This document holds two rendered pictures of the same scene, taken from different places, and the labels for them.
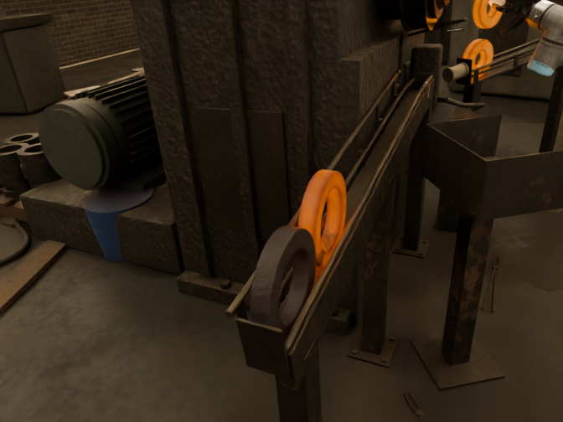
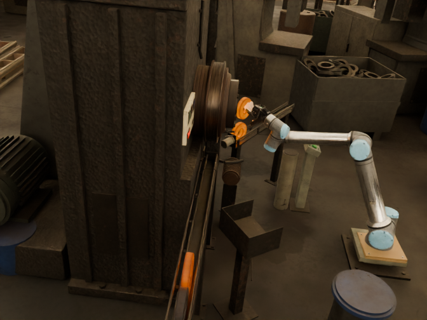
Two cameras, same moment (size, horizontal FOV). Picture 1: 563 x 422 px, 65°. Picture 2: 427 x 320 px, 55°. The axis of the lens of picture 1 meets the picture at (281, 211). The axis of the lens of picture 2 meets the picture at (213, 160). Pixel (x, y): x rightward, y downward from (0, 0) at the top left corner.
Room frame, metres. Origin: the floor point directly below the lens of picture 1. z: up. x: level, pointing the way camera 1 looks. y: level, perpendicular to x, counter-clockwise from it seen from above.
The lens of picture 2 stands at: (-0.50, 0.40, 1.99)
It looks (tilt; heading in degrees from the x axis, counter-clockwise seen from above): 30 degrees down; 336
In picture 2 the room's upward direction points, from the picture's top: 5 degrees clockwise
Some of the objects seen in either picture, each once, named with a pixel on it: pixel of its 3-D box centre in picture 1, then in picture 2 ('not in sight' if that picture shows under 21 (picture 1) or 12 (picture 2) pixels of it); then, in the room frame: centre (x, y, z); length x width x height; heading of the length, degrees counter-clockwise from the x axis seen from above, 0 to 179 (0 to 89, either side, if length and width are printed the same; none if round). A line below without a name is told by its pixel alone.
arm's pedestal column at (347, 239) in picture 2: not in sight; (375, 253); (1.09, -1.65, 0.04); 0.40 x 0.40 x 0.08; 63
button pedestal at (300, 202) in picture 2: not in sight; (305, 174); (1.80, -1.47, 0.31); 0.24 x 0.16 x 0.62; 153
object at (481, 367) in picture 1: (473, 265); (243, 268); (0.95, -0.49, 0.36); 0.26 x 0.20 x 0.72; 8
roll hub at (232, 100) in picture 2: not in sight; (232, 103); (1.49, -0.59, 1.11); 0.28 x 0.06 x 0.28; 153
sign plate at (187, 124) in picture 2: not in sight; (189, 117); (1.28, -0.25, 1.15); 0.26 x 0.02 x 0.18; 153
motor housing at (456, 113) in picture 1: (456, 170); (229, 193); (1.77, -0.77, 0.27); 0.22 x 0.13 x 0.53; 153
